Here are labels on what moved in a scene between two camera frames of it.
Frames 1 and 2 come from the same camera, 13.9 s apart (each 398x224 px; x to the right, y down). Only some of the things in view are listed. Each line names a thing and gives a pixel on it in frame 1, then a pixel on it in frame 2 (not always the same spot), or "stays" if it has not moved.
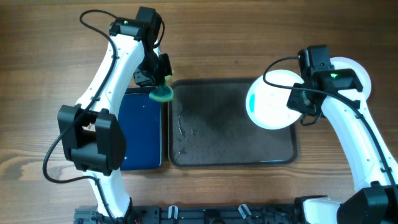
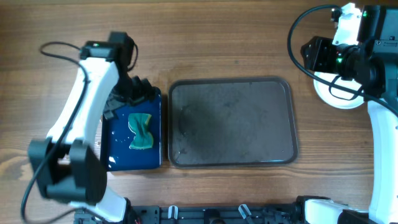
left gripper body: x=152 y=69 to x=129 y=90
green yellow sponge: x=164 y=93 to x=139 y=124
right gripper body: x=297 y=102 to x=326 y=58
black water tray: x=141 y=116 stays
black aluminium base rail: x=195 y=214 stays
